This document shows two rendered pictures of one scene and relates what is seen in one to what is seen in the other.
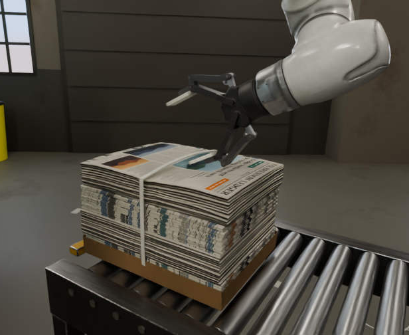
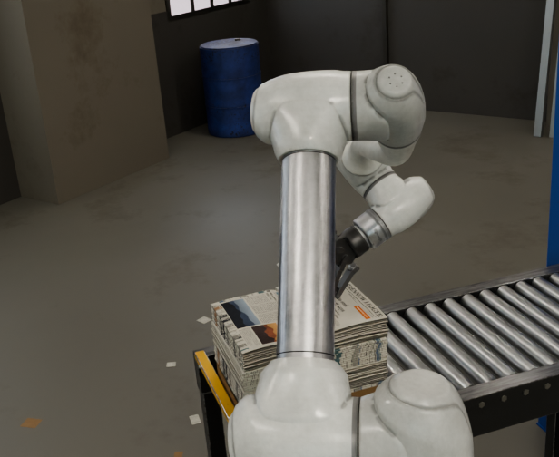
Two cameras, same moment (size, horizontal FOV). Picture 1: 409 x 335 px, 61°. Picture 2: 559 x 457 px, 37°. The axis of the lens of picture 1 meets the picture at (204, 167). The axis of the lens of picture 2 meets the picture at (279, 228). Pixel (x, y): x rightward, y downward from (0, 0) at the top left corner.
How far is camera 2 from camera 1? 1.69 m
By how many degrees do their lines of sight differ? 46
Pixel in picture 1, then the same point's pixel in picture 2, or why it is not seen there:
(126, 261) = not seen: hidden behind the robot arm
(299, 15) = (367, 177)
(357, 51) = (426, 201)
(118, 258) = not seen: hidden behind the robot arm
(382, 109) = (93, 91)
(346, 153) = (67, 183)
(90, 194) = (256, 375)
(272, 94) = (379, 238)
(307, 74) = (402, 220)
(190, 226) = (361, 350)
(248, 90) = (359, 239)
